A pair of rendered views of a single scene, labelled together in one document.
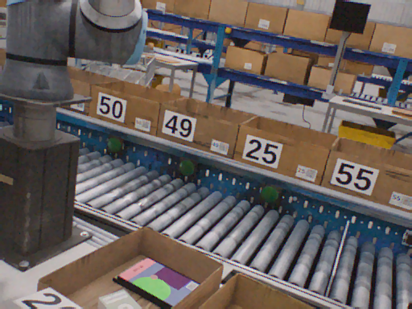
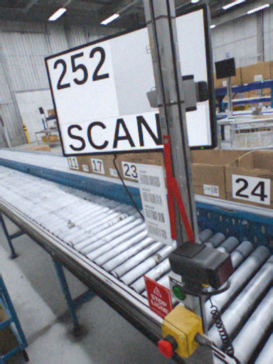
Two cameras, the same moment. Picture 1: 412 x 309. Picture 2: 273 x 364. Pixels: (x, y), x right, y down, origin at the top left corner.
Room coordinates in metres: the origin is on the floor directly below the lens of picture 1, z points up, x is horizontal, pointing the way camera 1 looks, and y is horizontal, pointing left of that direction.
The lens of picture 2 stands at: (1.14, 0.79, 1.38)
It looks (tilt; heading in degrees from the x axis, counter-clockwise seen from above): 17 degrees down; 31
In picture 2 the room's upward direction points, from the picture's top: 10 degrees counter-clockwise
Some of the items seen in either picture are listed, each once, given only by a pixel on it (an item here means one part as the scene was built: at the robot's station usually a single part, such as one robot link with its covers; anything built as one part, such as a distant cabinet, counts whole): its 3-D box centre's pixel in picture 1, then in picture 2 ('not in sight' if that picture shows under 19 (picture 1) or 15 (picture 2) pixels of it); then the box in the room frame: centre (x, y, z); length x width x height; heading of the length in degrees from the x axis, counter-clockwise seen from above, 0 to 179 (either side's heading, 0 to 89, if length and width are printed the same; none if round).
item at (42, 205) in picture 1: (32, 187); not in sight; (1.14, 0.49, 0.91); 0.26 x 0.26 x 0.33; 65
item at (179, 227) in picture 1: (195, 215); not in sight; (1.55, 0.01, 0.72); 0.52 x 0.05 x 0.05; 160
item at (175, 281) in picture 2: not in sight; (183, 288); (1.58, 0.99, 0.95); 0.07 x 0.03 x 0.07; 70
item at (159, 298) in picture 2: not in sight; (167, 306); (1.61, 1.05, 0.85); 0.16 x 0.01 x 0.13; 70
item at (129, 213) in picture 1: (152, 199); not in sight; (1.62, 0.19, 0.72); 0.52 x 0.05 x 0.05; 160
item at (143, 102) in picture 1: (138, 107); not in sight; (2.18, 0.40, 0.97); 0.39 x 0.29 x 0.17; 70
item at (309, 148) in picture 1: (286, 148); not in sight; (1.91, -0.34, 0.97); 0.39 x 0.29 x 0.17; 70
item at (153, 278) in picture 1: (160, 282); not in sight; (1.00, 0.06, 0.78); 0.19 x 0.14 x 0.02; 63
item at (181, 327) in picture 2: not in sight; (193, 341); (1.54, 0.96, 0.84); 0.15 x 0.09 x 0.07; 70
